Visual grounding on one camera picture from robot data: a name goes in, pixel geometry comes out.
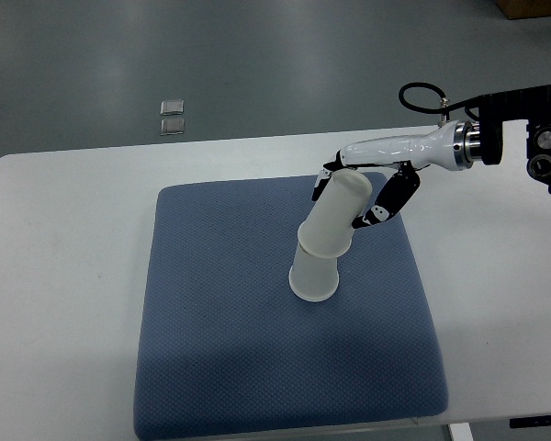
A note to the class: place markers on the upper metal floor plate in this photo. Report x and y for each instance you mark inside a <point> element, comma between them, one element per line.
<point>172,107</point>

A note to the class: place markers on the blue square cushion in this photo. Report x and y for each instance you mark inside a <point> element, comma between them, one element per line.
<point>226,347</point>

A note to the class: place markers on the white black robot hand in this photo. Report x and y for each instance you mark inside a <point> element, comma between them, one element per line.
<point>412,152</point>

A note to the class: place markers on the white paper cup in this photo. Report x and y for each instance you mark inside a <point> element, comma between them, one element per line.
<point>327,232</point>
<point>313,278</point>

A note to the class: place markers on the white paper cup on cushion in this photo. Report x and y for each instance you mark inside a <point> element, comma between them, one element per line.
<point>313,278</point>

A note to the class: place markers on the white table leg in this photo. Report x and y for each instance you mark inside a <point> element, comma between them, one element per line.
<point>460,432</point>

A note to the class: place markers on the brown cardboard box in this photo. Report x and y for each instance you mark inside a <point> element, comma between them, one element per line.
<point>521,9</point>

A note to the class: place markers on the black table control panel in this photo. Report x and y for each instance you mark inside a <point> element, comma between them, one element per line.
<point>530,422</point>

